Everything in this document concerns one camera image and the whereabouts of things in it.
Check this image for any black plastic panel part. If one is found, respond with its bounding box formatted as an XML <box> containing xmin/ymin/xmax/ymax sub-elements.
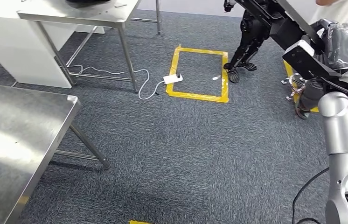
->
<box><xmin>234</xmin><ymin>0</ymin><xmax>325</xmax><ymax>52</ymax></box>

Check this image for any white power strip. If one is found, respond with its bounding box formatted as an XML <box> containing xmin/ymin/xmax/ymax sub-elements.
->
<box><xmin>163</xmin><ymin>73</ymin><xmax>184</xmax><ymax>85</ymax></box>

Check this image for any black humanoid robot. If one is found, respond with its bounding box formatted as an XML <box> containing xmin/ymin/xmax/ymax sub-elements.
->
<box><xmin>223</xmin><ymin>0</ymin><xmax>274</xmax><ymax>84</ymax></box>

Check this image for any chrome stool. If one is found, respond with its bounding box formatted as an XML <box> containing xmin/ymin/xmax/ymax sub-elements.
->
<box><xmin>280</xmin><ymin>72</ymin><xmax>307</xmax><ymax>103</ymax></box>

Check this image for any stainless steel table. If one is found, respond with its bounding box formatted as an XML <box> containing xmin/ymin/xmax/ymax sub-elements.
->
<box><xmin>17</xmin><ymin>0</ymin><xmax>162</xmax><ymax>93</ymax></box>
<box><xmin>0</xmin><ymin>82</ymin><xmax>111</xmax><ymax>224</ymax></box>

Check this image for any white cabinet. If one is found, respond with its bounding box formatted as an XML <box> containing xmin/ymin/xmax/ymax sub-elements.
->
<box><xmin>0</xmin><ymin>0</ymin><xmax>105</xmax><ymax>89</ymax></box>

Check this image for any person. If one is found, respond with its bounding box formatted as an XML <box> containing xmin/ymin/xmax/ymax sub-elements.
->
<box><xmin>294</xmin><ymin>0</ymin><xmax>348</xmax><ymax>120</ymax></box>

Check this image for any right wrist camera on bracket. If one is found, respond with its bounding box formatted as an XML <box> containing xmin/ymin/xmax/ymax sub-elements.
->
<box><xmin>282</xmin><ymin>39</ymin><xmax>342</xmax><ymax>82</ymax></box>

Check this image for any black hanging robot cable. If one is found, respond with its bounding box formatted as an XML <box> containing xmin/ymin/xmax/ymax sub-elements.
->
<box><xmin>291</xmin><ymin>167</ymin><xmax>331</xmax><ymax>224</ymax></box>

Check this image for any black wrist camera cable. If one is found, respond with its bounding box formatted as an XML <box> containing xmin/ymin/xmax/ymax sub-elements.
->
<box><xmin>319</xmin><ymin>77</ymin><xmax>348</xmax><ymax>110</ymax></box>

